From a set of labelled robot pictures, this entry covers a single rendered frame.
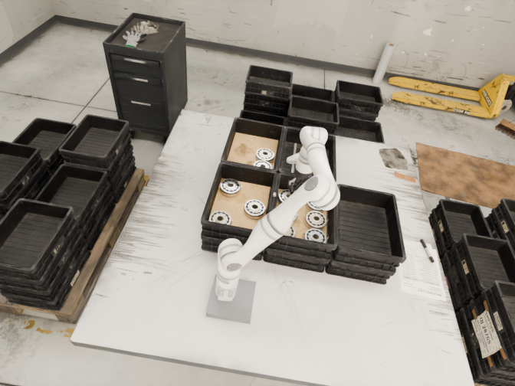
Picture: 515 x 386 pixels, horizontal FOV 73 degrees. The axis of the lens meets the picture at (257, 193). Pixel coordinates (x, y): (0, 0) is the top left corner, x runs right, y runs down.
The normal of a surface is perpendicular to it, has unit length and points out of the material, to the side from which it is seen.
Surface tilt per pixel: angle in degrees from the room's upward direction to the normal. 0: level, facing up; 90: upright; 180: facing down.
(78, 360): 0
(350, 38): 90
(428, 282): 0
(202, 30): 90
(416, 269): 0
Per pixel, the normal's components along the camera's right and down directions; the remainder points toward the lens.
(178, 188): 0.11, -0.68
